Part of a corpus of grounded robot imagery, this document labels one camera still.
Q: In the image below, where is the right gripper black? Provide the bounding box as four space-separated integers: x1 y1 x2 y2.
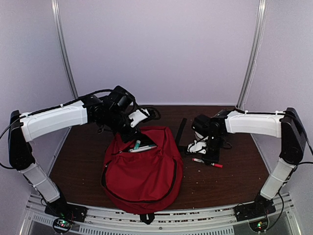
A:
201 134 224 165

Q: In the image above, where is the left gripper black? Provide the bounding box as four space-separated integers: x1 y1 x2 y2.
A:
105 109 142 143

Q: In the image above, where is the white pen red cap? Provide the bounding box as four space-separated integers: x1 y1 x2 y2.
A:
192 158 224 169

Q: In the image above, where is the white green glue stick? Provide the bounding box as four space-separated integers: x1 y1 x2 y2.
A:
134 140 141 150

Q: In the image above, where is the white black marker teal cap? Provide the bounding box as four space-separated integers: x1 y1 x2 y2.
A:
129 147 148 153

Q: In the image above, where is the red backpack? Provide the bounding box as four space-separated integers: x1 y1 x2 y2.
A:
101 126 183 225

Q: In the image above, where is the white pen pink cap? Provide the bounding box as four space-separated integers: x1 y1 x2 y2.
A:
138 144 157 151

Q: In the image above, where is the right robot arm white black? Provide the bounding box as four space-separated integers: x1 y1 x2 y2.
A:
201 108 307 216

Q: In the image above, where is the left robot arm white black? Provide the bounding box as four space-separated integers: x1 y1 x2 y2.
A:
6 91 149 217

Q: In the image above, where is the white scalloped bowl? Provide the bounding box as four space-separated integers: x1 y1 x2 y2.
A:
195 132 208 141

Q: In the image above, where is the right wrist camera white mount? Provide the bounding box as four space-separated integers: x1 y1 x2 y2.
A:
187 140 207 154

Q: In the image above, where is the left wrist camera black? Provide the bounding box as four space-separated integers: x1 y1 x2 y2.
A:
128 108 151 128

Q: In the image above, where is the right aluminium corner post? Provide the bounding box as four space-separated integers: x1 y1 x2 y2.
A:
236 0 267 109

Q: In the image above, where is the aluminium corner post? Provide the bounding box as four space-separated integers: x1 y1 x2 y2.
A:
51 0 78 98
236 0 267 109

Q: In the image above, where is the aluminium front rail frame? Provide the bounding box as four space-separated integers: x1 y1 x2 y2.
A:
21 193 301 235

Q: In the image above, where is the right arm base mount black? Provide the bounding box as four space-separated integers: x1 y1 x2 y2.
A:
234 199 276 222

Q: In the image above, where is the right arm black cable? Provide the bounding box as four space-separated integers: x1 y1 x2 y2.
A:
278 117 313 221

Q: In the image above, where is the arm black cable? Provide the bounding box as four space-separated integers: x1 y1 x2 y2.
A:
278 117 313 221
0 89 162 171

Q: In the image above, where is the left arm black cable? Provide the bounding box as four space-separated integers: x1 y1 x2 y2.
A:
0 89 162 171

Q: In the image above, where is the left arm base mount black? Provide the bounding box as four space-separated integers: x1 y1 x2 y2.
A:
45 194 88 222

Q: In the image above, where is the left aluminium corner post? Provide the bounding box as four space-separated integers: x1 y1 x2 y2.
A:
51 0 78 98

